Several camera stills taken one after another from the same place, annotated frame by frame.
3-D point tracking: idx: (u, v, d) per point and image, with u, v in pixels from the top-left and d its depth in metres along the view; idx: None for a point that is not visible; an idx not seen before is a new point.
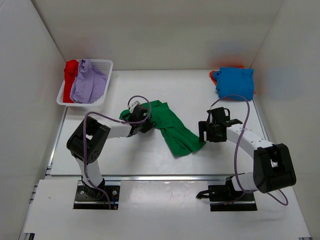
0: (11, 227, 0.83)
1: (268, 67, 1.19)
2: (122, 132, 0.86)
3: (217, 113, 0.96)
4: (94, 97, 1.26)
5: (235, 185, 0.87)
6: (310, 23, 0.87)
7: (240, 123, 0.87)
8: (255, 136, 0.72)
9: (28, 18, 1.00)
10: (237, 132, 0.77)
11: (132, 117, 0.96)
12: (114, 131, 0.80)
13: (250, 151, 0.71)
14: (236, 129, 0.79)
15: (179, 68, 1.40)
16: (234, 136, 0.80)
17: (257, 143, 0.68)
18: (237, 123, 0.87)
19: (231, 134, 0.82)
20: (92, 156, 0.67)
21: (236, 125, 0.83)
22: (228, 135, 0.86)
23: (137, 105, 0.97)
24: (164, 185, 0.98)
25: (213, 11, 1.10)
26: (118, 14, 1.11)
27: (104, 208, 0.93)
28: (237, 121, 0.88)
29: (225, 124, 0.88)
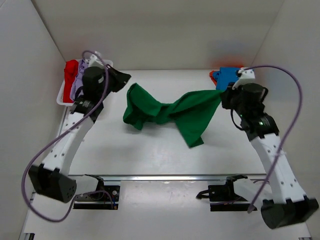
0: (10, 227, 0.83)
1: (269, 67, 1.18)
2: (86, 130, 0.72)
3: (251, 97, 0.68)
4: None
5: (236, 188, 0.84)
6: (309, 23, 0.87)
7: (276, 134, 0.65)
8: (287, 176, 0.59)
9: (28, 17, 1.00)
10: (270, 155, 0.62)
11: (90, 93, 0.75)
12: (74, 145, 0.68)
13: (274, 188, 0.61)
14: (269, 147, 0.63)
15: (179, 68, 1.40)
16: (261, 150, 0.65)
17: (286, 188, 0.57)
18: (272, 133, 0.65)
19: (257, 144, 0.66)
20: (68, 196, 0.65)
21: (270, 138, 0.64)
22: (252, 138, 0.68)
23: (83, 78, 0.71)
24: (164, 185, 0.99)
25: (213, 11, 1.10)
26: (118, 14, 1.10)
27: (104, 208, 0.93)
28: (272, 129, 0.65)
29: (257, 129, 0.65)
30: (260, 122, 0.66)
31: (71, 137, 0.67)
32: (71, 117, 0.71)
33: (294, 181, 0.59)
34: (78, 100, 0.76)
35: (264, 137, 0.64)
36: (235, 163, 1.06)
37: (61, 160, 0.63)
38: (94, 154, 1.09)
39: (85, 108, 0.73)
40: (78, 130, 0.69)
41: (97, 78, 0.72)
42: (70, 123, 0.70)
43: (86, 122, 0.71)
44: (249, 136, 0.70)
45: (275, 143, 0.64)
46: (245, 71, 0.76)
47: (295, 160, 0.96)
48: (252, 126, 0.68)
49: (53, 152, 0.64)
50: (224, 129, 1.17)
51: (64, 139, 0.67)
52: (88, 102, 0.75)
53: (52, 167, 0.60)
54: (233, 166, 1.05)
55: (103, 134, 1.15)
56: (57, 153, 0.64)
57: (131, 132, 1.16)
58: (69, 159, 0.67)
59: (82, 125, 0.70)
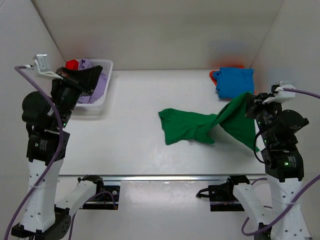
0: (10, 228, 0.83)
1: (269, 67, 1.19)
2: (56, 170, 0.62)
3: (285, 131, 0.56)
4: (94, 97, 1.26)
5: (235, 192, 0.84)
6: (309, 23, 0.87)
7: (298, 178, 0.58)
8: (295, 226, 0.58)
9: (28, 18, 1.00)
10: (283, 202, 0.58)
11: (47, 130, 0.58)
12: (49, 194, 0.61)
13: (276, 227, 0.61)
14: (284, 193, 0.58)
15: (179, 68, 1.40)
16: (275, 190, 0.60)
17: (288, 237, 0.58)
18: (294, 177, 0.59)
19: (273, 183, 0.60)
20: (63, 231, 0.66)
21: (290, 183, 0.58)
22: (270, 173, 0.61)
23: (22, 118, 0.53)
24: (164, 185, 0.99)
25: (213, 11, 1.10)
26: (118, 14, 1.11)
27: (104, 208, 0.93)
28: (297, 172, 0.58)
29: (280, 171, 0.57)
30: (285, 161, 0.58)
31: (43, 192, 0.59)
32: (32, 167, 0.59)
33: (299, 231, 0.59)
34: (32, 137, 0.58)
35: (284, 181, 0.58)
36: (235, 163, 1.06)
37: (40, 221, 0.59)
38: (94, 154, 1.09)
39: (44, 151, 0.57)
40: (47, 181, 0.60)
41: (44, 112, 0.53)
42: (33, 175, 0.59)
43: (55, 165, 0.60)
44: (267, 168, 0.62)
45: (294, 189, 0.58)
46: (283, 89, 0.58)
47: None
48: (275, 162, 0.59)
49: (27, 212, 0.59)
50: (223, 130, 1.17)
51: (33, 195, 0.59)
52: (46, 140, 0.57)
53: (33, 229, 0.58)
54: (234, 166, 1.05)
55: (103, 135, 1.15)
56: (32, 213, 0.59)
57: (131, 132, 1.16)
58: (50, 206, 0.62)
59: (48, 175, 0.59)
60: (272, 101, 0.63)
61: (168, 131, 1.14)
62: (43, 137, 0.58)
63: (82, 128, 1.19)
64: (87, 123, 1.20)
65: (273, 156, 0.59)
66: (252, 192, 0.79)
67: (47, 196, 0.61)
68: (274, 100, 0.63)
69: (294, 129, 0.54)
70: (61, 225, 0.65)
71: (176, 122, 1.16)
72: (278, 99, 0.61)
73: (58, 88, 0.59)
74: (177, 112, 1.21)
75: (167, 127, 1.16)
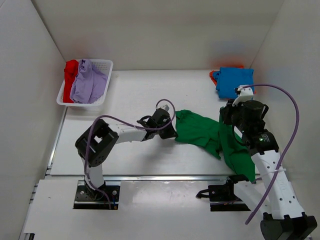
0: (10, 228, 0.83)
1: (269, 67, 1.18)
2: (136, 135, 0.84)
3: (251, 114, 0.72)
4: (94, 97, 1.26)
5: (234, 189, 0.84)
6: (309, 23, 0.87)
7: (275, 150, 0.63)
8: (286, 192, 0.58)
9: (27, 17, 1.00)
10: (269, 172, 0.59)
11: (152, 122, 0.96)
12: (127, 135, 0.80)
13: (272, 203, 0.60)
14: (268, 163, 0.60)
15: (179, 69, 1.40)
16: (260, 166, 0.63)
17: (285, 205, 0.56)
18: (271, 149, 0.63)
19: (257, 160, 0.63)
20: (95, 162, 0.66)
21: (270, 153, 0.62)
22: (253, 154, 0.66)
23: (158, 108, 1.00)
24: (164, 185, 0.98)
25: (213, 12, 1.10)
26: (119, 14, 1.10)
27: (104, 208, 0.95)
28: (272, 145, 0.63)
29: (256, 145, 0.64)
30: (260, 137, 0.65)
31: (131, 130, 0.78)
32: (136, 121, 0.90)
33: (292, 198, 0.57)
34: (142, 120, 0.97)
35: (263, 153, 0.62)
36: None
37: (120, 132, 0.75)
38: None
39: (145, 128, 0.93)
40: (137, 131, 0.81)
41: (162, 118, 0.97)
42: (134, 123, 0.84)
43: (143, 131, 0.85)
44: (250, 151, 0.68)
45: (275, 159, 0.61)
46: (243, 89, 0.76)
47: (294, 160, 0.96)
48: (253, 142, 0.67)
49: (118, 124, 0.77)
50: None
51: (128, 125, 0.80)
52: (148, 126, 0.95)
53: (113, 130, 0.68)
54: None
55: None
56: (120, 127, 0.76)
57: None
58: (119, 139, 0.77)
59: (140, 130, 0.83)
60: (238, 101, 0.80)
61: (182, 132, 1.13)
62: (147, 125, 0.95)
63: (83, 129, 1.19)
64: (87, 123, 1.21)
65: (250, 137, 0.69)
66: (251, 188, 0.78)
67: (127, 133, 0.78)
68: (240, 99, 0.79)
69: (257, 111, 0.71)
70: (100, 158, 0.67)
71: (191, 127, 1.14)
72: (242, 98, 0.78)
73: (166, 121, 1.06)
74: (194, 114, 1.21)
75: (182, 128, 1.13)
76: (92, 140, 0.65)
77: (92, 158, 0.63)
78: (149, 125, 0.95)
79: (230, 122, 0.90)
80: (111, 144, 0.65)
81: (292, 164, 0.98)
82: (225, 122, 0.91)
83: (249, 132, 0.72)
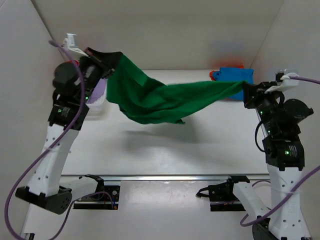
0: (10, 227, 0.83)
1: (269, 67, 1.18)
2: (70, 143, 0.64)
3: (290, 121, 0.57)
4: (94, 97, 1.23)
5: (234, 190, 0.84)
6: (309, 22, 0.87)
7: (299, 168, 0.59)
8: (293, 216, 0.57)
9: (28, 17, 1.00)
10: (282, 191, 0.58)
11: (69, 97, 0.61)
12: (60, 162, 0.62)
13: (273, 218, 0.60)
14: (284, 182, 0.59)
15: (179, 68, 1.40)
16: (275, 180, 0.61)
17: (286, 228, 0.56)
18: (294, 166, 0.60)
19: (274, 173, 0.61)
20: (63, 206, 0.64)
21: (290, 173, 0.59)
22: (271, 164, 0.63)
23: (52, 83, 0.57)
24: (164, 185, 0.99)
25: (213, 12, 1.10)
26: (119, 14, 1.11)
27: (104, 208, 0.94)
28: (296, 161, 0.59)
29: (279, 159, 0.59)
30: (285, 151, 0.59)
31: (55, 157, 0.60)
32: (50, 131, 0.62)
33: (297, 221, 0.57)
34: (56, 104, 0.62)
35: (284, 170, 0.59)
36: (235, 163, 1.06)
37: (47, 184, 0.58)
38: (94, 154, 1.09)
39: (64, 118, 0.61)
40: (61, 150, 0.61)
41: (72, 82, 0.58)
42: (50, 138, 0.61)
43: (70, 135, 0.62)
44: (269, 157, 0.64)
45: (293, 179, 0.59)
46: (289, 78, 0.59)
47: None
48: (275, 151, 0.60)
49: (37, 174, 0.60)
50: (224, 130, 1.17)
51: (46, 157, 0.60)
52: (68, 108, 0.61)
53: (38, 191, 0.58)
54: (233, 166, 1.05)
55: (104, 135, 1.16)
56: (41, 176, 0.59)
57: (131, 132, 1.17)
58: (57, 176, 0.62)
59: (64, 141, 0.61)
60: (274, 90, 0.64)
61: (129, 109, 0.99)
62: (65, 106, 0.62)
63: (83, 128, 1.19)
64: (87, 123, 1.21)
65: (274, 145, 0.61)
66: (253, 192, 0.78)
67: (57, 164, 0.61)
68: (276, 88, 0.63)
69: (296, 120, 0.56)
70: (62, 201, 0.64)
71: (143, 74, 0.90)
72: (282, 88, 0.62)
73: (83, 65, 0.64)
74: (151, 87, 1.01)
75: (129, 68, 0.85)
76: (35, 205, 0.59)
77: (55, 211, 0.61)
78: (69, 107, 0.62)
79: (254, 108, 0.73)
80: (50, 201, 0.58)
81: None
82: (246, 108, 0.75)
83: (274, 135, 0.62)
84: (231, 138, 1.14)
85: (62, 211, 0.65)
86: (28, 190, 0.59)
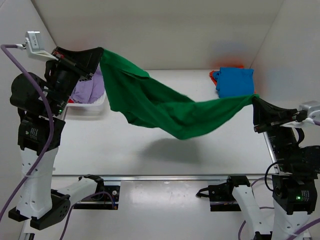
0: (10, 227, 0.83)
1: (268, 67, 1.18)
2: (49, 163, 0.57)
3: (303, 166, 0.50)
4: (94, 97, 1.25)
5: (234, 195, 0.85)
6: (308, 22, 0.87)
7: (308, 212, 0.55)
8: None
9: (28, 17, 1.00)
10: (285, 231, 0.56)
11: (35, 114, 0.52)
12: (45, 184, 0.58)
13: None
14: (290, 224, 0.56)
15: (179, 69, 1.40)
16: (280, 218, 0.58)
17: None
18: (304, 210, 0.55)
19: (280, 213, 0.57)
20: (61, 215, 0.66)
21: (297, 217, 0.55)
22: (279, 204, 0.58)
23: (10, 101, 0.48)
24: (164, 185, 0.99)
25: (213, 12, 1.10)
26: (119, 14, 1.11)
27: (104, 208, 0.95)
28: (307, 205, 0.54)
29: (290, 204, 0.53)
30: (297, 196, 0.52)
31: (35, 184, 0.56)
32: (25, 155, 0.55)
33: None
34: (22, 122, 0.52)
35: (292, 213, 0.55)
36: (235, 163, 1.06)
37: (35, 208, 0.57)
38: (94, 154, 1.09)
39: (34, 141, 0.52)
40: (39, 175, 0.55)
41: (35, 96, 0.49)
42: (26, 163, 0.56)
43: (43, 159, 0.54)
44: (277, 196, 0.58)
45: (300, 221, 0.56)
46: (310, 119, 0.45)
47: None
48: (285, 193, 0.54)
49: (22, 199, 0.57)
50: (223, 130, 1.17)
51: (27, 183, 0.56)
52: (36, 129, 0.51)
53: (29, 215, 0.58)
54: (233, 165, 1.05)
55: (104, 135, 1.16)
56: (27, 201, 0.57)
57: (131, 132, 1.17)
58: (46, 196, 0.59)
59: (41, 164, 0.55)
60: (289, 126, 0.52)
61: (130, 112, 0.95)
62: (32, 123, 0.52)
63: (83, 129, 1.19)
64: (87, 123, 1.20)
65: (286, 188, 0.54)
66: (252, 198, 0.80)
67: (41, 187, 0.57)
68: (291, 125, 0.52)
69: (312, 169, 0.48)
70: (60, 208, 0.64)
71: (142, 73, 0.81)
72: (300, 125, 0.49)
73: (54, 69, 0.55)
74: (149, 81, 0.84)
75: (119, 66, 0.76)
76: None
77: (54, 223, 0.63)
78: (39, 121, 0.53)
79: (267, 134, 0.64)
80: (45, 221, 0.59)
81: None
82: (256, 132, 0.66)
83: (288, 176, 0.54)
84: (231, 138, 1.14)
85: (62, 218, 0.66)
86: (19, 213, 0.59)
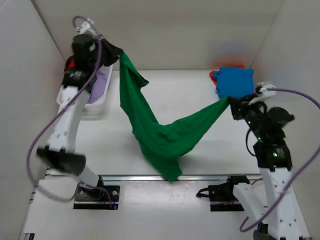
0: (10, 227, 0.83)
1: (268, 67, 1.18)
2: (82, 106, 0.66)
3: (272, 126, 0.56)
4: (94, 97, 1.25)
5: (234, 192, 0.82)
6: (309, 22, 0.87)
7: (289, 169, 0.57)
8: (288, 215, 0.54)
9: (28, 17, 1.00)
10: (275, 191, 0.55)
11: (81, 63, 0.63)
12: (75, 122, 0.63)
13: (270, 220, 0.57)
14: (276, 182, 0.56)
15: (179, 68, 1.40)
16: (266, 182, 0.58)
17: (284, 228, 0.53)
18: (283, 167, 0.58)
19: (265, 176, 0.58)
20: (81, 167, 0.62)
21: (281, 173, 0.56)
22: (262, 168, 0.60)
23: (71, 44, 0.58)
24: (164, 185, 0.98)
25: (213, 12, 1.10)
26: (119, 14, 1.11)
27: (104, 208, 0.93)
28: (285, 162, 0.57)
29: (269, 162, 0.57)
30: (274, 153, 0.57)
31: (71, 115, 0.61)
32: (64, 93, 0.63)
33: (293, 221, 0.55)
34: (68, 71, 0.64)
35: (274, 171, 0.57)
36: (235, 163, 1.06)
37: (66, 139, 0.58)
38: (94, 154, 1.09)
39: (76, 81, 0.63)
40: (76, 107, 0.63)
41: (88, 46, 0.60)
42: (64, 100, 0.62)
43: (82, 98, 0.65)
44: (258, 162, 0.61)
45: (284, 179, 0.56)
46: (267, 90, 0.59)
47: (294, 160, 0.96)
48: (264, 155, 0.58)
49: (54, 133, 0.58)
50: (223, 130, 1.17)
51: (62, 116, 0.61)
52: (80, 72, 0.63)
53: (58, 146, 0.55)
54: (233, 166, 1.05)
55: (104, 135, 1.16)
56: (59, 133, 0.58)
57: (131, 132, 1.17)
58: (72, 138, 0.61)
59: (78, 100, 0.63)
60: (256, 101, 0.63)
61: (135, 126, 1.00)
62: (77, 70, 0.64)
63: (82, 128, 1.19)
64: (87, 123, 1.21)
65: (263, 149, 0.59)
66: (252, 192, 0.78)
67: (73, 121, 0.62)
68: (257, 100, 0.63)
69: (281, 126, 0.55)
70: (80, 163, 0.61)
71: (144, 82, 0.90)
72: (263, 98, 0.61)
73: None
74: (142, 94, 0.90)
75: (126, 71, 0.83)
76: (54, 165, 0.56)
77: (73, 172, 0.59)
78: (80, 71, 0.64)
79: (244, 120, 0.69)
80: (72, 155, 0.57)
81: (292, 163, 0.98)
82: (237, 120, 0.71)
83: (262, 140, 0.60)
84: (231, 138, 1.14)
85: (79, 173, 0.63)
86: (47, 147, 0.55)
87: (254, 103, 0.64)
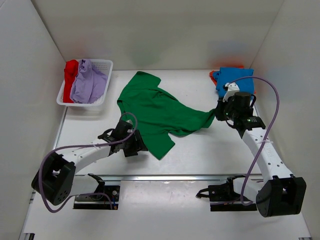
0: (10, 227, 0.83)
1: (268, 67, 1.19)
2: (101, 155, 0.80)
3: (241, 101, 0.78)
4: (94, 97, 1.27)
5: (234, 188, 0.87)
6: (309, 22, 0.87)
7: (263, 126, 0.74)
8: (274, 158, 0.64)
9: (27, 17, 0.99)
10: (257, 142, 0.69)
11: (116, 134, 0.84)
12: (89, 158, 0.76)
13: (263, 170, 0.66)
14: (256, 137, 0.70)
15: (179, 69, 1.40)
16: (250, 142, 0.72)
17: (273, 168, 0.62)
18: (259, 126, 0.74)
19: (247, 139, 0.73)
20: (58, 199, 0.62)
21: (257, 130, 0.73)
22: (243, 135, 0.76)
23: (120, 122, 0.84)
24: (164, 185, 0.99)
25: (214, 12, 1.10)
26: (119, 14, 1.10)
27: (104, 208, 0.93)
28: (259, 124, 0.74)
29: (245, 124, 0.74)
30: (248, 119, 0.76)
31: (92, 151, 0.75)
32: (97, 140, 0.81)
33: (280, 163, 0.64)
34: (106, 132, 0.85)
35: (251, 129, 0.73)
36: (235, 162, 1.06)
37: (77, 158, 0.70)
38: None
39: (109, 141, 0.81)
40: (100, 150, 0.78)
41: (127, 128, 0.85)
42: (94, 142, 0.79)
43: (107, 147, 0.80)
44: (239, 132, 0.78)
45: (262, 133, 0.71)
46: (230, 84, 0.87)
47: (294, 160, 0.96)
48: (242, 124, 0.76)
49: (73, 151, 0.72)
50: (224, 130, 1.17)
51: (87, 148, 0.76)
52: (113, 138, 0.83)
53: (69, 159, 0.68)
54: (233, 166, 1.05)
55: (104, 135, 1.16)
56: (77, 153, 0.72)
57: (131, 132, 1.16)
58: (79, 166, 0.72)
59: (103, 147, 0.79)
60: (228, 97, 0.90)
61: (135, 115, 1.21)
62: (111, 136, 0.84)
63: (82, 129, 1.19)
64: (87, 123, 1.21)
65: (240, 119, 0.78)
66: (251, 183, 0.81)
67: (88, 157, 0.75)
68: (228, 95, 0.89)
69: (245, 98, 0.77)
70: (59, 193, 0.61)
71: (158, 87, 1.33)
72: (230, 93, 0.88)
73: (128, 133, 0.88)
74: (145, 101, 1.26)
75: (134, 80, 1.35)
76: (50, 176, 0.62)
77: (53, 195, 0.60)
78: (113, 138, 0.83)
79: (222, 116, 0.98)
80: (72, 173, 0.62)
81: (292, 163, 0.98)
82: (219, 119, 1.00)
83: (239, 116, 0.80)
84: (231, 138, 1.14)
85: (57, 203, 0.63)
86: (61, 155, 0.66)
87: (226, 99, 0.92)
